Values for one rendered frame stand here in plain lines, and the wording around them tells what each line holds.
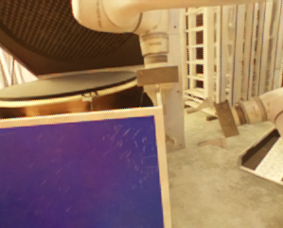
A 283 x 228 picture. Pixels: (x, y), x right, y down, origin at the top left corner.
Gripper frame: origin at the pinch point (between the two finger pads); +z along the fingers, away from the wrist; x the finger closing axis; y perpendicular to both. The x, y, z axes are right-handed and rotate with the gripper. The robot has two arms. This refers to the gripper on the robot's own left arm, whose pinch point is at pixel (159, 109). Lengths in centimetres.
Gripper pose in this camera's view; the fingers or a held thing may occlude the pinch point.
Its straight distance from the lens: 66.3
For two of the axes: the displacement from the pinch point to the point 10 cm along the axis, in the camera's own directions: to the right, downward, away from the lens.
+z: 0.9, 9.9, 1.4
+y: -0.6, 1.5, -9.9
